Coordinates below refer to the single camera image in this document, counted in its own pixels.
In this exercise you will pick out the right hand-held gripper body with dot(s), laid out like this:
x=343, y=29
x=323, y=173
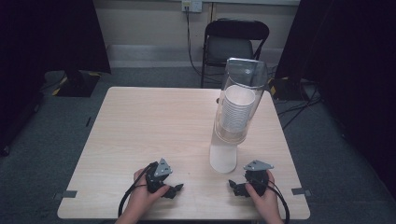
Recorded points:
x=257, y=179

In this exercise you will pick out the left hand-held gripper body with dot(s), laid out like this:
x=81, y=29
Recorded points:
x=157, y=179

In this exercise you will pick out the person's left hand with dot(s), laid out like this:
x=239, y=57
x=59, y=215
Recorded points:
x=141, y=196

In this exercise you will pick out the person's right hand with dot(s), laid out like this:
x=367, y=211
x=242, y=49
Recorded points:
x=267, y=202

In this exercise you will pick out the grey tape strip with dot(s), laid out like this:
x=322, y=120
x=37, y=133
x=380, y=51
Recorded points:
x=66, y=194
x=301, y=191

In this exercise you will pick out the stack of white paper cups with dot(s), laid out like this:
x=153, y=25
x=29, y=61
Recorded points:
x=237, y=109

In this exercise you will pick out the black stand base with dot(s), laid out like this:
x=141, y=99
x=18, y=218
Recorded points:
x=288, y=88
x=77, y=85

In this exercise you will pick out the black folding chair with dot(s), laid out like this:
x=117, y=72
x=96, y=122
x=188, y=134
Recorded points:
x=230, y=46

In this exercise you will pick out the black curtain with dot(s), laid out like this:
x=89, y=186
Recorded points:
x=351, y=62
x=46, y=37

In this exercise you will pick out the white wall outlet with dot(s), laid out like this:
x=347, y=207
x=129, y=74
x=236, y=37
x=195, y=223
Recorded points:
x=191, y=5

